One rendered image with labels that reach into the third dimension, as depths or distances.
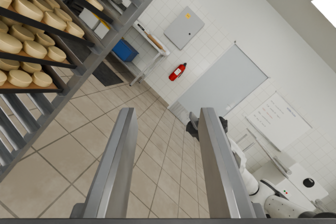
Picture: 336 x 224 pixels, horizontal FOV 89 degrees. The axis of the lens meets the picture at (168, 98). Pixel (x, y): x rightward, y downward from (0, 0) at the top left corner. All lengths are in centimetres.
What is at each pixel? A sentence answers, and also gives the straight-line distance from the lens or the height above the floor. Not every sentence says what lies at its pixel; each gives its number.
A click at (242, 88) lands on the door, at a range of 411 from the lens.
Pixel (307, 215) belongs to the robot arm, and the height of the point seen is 96.
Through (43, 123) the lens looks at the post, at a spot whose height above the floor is 54.
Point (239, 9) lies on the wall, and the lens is 418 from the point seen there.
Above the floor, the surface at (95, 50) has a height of 86.
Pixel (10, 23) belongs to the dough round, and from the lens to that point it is 63.
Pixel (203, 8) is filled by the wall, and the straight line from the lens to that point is 408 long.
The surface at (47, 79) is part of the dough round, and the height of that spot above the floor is 70.
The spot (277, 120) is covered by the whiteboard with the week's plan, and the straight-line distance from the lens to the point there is 448.
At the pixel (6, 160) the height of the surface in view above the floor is 32.
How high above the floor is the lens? 102
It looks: 12 degrees down
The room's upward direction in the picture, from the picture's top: 45 degrees clockwise
